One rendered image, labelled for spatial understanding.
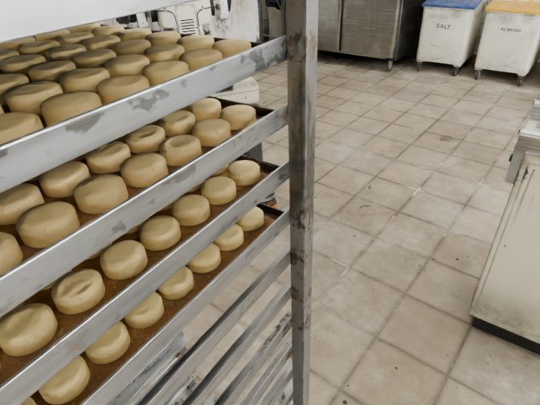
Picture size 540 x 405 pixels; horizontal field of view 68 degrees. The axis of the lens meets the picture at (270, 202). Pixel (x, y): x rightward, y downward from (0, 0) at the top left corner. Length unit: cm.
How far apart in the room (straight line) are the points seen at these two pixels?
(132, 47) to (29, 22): 27
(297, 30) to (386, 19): 445
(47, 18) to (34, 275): 19
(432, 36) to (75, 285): 485
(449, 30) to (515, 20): 61
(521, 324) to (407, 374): 48
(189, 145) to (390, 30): 456
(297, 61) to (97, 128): 29
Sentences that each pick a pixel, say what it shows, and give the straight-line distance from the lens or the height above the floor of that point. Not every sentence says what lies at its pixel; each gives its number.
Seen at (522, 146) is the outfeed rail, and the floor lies 85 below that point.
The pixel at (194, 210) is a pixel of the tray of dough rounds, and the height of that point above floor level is 115.
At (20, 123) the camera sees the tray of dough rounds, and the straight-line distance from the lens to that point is 37.
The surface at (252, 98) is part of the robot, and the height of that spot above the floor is 73.
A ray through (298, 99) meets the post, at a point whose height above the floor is 126.
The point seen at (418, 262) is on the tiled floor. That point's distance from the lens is 221.
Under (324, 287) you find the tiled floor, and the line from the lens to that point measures 200.
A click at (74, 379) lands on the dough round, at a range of 51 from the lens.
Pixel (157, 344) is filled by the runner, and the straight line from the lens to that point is 51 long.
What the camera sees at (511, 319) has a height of 15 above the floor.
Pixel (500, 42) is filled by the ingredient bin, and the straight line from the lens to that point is 492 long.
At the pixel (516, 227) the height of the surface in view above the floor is 57.
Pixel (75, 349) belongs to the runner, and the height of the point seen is 114.
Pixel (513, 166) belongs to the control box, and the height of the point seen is 76.
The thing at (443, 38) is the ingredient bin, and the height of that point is 39.
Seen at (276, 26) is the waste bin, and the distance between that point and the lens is 628.
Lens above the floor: 145
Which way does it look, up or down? 34 degrees down
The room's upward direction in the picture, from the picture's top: 3 degrees counter-clockwise
